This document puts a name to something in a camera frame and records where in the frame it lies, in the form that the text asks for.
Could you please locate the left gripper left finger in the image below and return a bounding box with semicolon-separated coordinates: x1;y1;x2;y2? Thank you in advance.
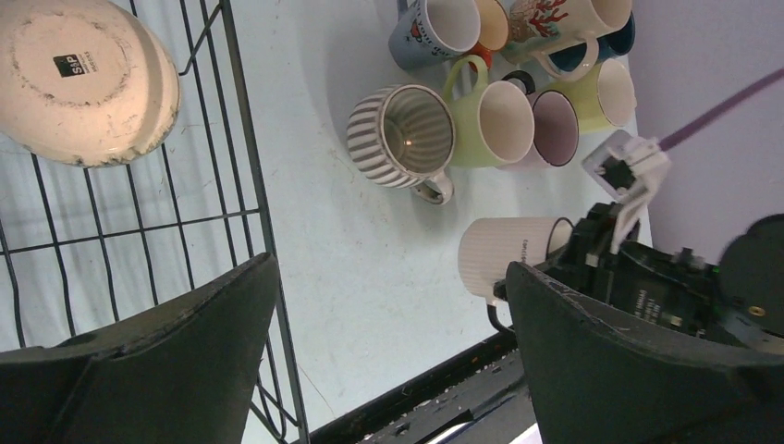
1;253;280;443

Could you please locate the mauve cup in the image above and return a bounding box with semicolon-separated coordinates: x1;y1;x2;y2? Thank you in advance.
497;69;580;171

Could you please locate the small orange cup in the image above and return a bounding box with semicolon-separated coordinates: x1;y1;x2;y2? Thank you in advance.
465;0;510;68

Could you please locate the dark blue mug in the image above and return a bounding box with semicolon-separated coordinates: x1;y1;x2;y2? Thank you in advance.
549;13;635;71

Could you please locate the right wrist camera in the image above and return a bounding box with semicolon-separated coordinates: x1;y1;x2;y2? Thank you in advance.
582;129;671;254

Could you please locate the yellow-green cup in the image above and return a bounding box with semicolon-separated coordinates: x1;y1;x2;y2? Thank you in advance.
545;59;637;134

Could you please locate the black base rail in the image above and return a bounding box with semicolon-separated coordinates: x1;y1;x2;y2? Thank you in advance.
308;333;535;443

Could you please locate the seashell coral print mug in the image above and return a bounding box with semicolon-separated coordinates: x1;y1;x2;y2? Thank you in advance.
500;0;632;82

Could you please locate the grey-blue small cup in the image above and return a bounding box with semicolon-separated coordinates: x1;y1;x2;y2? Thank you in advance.
388;0;481;70

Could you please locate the black wire dish rack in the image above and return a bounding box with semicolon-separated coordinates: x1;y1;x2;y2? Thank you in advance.
1;1;309;443

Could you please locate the light green cup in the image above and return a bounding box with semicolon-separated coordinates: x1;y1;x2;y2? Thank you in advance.
442;55;534;168

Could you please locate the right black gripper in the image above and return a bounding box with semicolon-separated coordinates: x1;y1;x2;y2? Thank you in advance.
538;203;723;338

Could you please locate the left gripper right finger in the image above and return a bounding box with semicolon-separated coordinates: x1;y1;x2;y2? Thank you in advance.
506;262;783;443

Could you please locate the white ribbed mug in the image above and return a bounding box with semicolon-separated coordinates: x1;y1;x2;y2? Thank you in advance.
346;83;456;205

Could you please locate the peach teapot-shaped cup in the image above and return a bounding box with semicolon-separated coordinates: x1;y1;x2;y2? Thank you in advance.
1;1;181;167

